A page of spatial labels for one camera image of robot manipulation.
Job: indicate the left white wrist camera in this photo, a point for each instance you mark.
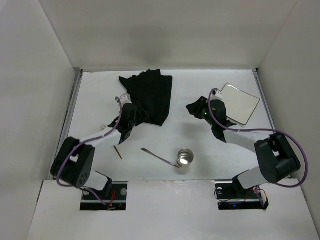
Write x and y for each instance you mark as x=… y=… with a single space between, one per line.
x=125 y=98

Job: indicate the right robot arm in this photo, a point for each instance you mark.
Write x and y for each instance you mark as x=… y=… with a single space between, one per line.
x=275 y=156

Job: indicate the black cloth placemat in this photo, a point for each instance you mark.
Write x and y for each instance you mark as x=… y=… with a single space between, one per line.
x=151 y=91

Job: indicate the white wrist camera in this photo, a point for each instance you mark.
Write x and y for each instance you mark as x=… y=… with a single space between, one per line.
x=125 y=98
x=217 y=94

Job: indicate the copper fork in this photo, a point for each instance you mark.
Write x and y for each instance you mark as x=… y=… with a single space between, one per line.
x=117 y=151

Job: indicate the silver metal cup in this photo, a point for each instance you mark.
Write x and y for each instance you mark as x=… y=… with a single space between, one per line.
x=184 y=160

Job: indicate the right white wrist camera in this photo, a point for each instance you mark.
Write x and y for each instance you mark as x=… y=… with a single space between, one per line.
x=217 y=94

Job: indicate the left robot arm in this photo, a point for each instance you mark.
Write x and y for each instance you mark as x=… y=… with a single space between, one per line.
x=72 y=166

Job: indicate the copper handled knife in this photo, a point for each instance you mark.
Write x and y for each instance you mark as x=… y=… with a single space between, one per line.
x=160 y=158

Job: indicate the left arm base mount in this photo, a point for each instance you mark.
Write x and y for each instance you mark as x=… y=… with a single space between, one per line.
x=115 y=198

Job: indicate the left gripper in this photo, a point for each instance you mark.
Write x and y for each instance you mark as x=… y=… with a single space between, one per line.
x=139 y=113

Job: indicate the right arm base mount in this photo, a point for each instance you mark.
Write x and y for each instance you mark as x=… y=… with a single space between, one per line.
x=230 y=198

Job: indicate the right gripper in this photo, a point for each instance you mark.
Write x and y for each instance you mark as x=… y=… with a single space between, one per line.
x=198 y=110

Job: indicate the white square plate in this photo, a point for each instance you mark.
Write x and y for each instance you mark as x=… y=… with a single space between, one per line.
x=240 y=105

